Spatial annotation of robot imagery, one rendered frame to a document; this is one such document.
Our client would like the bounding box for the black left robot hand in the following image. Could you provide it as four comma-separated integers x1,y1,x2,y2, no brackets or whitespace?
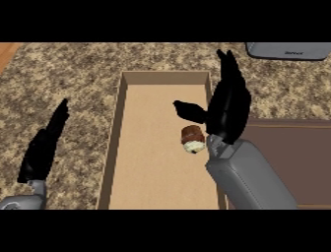
16,97,70,184

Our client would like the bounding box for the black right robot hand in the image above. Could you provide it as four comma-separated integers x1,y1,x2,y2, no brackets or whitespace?
171,48,253,146

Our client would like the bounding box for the brown cupcake with white frosting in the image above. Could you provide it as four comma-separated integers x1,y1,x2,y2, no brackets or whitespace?
180,124,207,156

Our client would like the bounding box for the open cardboard box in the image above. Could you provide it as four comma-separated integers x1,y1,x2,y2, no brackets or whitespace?
96,70,229,211

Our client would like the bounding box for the brown tray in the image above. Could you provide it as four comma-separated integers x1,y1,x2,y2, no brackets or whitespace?
224,117,331,211

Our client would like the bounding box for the grey appliance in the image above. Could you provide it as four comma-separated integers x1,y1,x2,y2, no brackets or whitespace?
244,41,331,62

